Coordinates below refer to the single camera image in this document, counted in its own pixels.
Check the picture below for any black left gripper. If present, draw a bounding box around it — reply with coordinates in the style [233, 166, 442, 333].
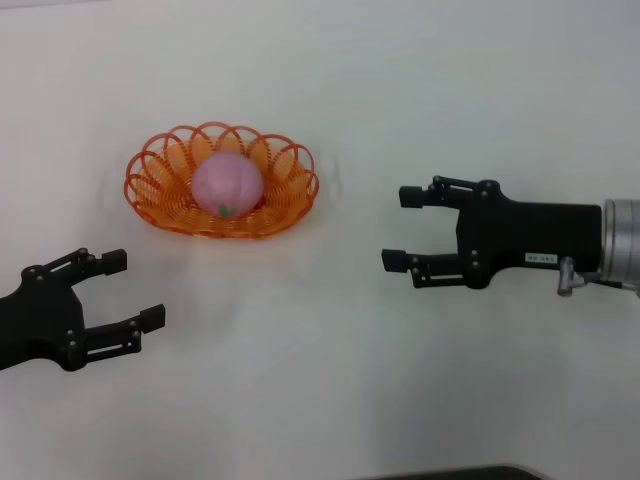
[0, 246, 168, 374]

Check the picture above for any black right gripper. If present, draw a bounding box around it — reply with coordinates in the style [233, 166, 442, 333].
[380, 174, 604, 291]

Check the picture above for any orange woven plastic basket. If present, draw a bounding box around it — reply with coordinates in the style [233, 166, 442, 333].
[123, 119, 320, 241]

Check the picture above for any pink toy peach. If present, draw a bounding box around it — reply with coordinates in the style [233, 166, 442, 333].
[191, 151, 265, 220]

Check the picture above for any dark robot torso edge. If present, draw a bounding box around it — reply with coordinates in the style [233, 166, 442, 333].
[349, 463, 546, 480]

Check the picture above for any right wrist connector with cable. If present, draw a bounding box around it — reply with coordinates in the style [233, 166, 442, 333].
[557, 256, 626, 297]

